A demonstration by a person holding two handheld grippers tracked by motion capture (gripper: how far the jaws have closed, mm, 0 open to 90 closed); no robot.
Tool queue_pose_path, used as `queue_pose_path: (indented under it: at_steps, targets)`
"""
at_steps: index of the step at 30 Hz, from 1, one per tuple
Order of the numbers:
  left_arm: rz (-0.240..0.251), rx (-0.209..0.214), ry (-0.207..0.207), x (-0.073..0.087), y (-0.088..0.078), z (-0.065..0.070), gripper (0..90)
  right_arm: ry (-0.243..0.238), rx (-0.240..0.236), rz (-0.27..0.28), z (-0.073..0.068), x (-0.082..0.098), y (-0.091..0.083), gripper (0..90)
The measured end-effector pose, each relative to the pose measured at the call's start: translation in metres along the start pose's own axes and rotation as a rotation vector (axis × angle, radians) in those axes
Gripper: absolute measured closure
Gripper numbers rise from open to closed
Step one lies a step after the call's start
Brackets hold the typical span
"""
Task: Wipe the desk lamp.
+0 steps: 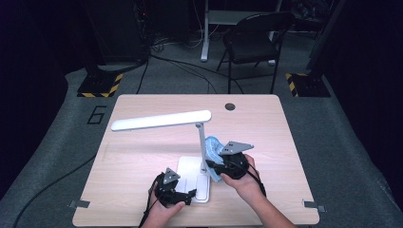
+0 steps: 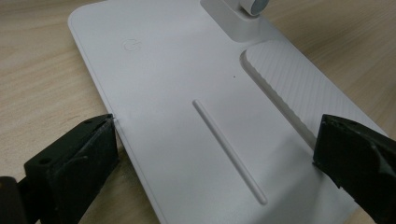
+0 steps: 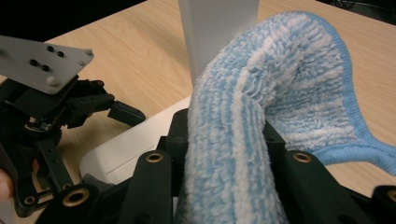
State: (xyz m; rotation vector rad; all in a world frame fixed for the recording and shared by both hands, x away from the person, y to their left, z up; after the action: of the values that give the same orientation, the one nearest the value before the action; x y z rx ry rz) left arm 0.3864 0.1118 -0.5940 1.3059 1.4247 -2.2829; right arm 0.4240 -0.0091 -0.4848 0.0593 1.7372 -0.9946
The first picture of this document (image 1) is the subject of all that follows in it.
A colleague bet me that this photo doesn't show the white paper sheet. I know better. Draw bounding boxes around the white paper sheet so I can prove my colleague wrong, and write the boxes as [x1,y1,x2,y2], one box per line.
[110,109,213,204]

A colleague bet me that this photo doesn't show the black folding chair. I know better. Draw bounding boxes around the black folding chair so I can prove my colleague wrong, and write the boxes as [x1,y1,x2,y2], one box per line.
[216,10,297,95]

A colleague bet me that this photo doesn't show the person's left hand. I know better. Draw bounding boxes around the person's left hand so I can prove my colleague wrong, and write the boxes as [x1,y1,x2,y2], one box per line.
[143,189,187,225]

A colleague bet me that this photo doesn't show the blue fluffy cloth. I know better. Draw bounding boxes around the blue fluffy cloth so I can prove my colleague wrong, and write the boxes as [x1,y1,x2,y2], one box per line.
[203,135,228,184]

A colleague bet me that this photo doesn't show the hand-held gripper cable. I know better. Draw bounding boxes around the hand-held gripper cable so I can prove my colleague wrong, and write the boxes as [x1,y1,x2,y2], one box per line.
[246,161,268,199]
[138,176,163,228]

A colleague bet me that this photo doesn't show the striped black stand base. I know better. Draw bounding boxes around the striped black stand base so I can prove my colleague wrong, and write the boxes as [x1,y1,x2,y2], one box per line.
[76,72,125,99]
[284,72,332,99]

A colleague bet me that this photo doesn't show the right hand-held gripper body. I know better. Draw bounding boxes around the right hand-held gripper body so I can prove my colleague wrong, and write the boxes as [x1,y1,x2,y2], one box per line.
[219,141,256,181]

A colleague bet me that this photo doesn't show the dark equipment cabinet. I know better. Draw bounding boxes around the dark equipment cabinet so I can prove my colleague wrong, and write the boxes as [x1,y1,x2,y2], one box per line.
[85,0,150,65]

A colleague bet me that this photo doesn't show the right hand-held gripper cable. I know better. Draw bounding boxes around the right hand-held gripper cable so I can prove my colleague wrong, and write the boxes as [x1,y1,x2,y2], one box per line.
[246,161,268,199]

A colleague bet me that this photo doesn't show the left hand-held gripper cable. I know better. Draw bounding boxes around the left hand-held gripper cable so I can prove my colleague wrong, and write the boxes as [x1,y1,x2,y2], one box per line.
[138,176,163,228]

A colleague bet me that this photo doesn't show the bundle of black floor cables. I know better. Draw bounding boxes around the bundle of black floor cables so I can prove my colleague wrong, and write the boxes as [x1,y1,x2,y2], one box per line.
[135,36,245,95]

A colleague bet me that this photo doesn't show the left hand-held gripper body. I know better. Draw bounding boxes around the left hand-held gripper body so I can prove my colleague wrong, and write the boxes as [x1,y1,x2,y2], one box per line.
[153,166,188,209]

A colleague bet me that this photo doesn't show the white-legged desk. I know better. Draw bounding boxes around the white-legged desk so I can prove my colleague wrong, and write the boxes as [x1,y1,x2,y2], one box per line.
[200,0,283,67]

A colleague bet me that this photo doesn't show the long black floor cable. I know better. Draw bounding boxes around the long black floor cable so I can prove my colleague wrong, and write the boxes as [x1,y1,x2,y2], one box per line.
[11,154,97,228]

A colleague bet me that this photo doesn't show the person's right hand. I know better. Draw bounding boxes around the person's right hand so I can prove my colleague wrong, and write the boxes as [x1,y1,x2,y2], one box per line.
[220,153,263,204]

